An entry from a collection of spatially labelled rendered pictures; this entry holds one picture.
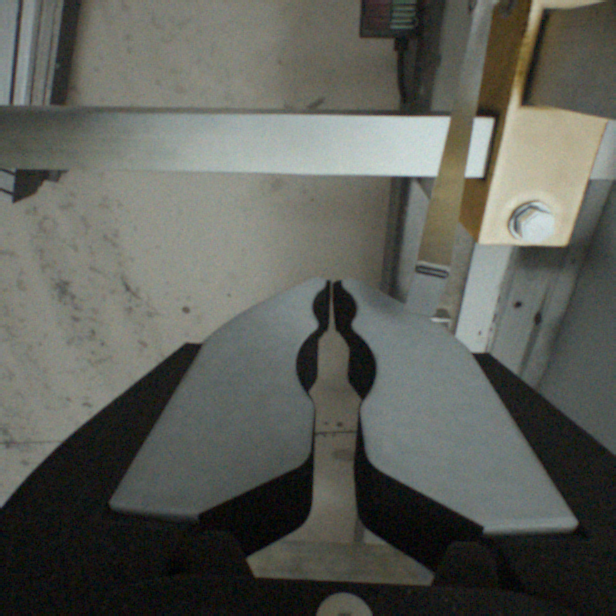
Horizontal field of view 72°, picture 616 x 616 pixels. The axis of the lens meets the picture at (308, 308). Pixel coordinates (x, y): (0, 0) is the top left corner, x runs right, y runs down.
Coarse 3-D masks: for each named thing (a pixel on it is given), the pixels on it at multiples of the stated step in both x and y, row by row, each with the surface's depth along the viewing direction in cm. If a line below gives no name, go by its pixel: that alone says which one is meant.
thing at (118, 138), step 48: (0, 144) 23; (48, 144) 23; (96, 144) 23; (144, 144) 23; (192, 144) 23; (240, 144) 23; (288, 144) 23; (336, 144) 22; (384, 144) 22; (432, 144) 22; (480, 144) 22
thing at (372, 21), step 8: (368, 0) 32; (376, 0) 32; (384, 0) 32; (368, 8) 32; (376, 8) 32; (384, 8) 32; (368, 16) 33; (376, 16) 33; (384, 16) 33; (368, 24) 33; (376, 24) 33; (384, 24) 33
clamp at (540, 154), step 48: (528, 0) 18; (576, 0) 18; (528, 48) 19; (480, 96) 24; (528, 144) 21; (576, 144) 21; (480, 192) 24; (528, 192) 22; (576, 192) 22; (480, 240) 24
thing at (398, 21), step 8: (392, 0) 32; (400, 0) 32; (408, 0) 32; (392, 8) 32; (400, 8) 32; (408, 8) 32; (392, 16) 33; (400, 16) 33; (408, 16) 33; (392, 24) 33; (400, 24) 33; (408, 24) 33
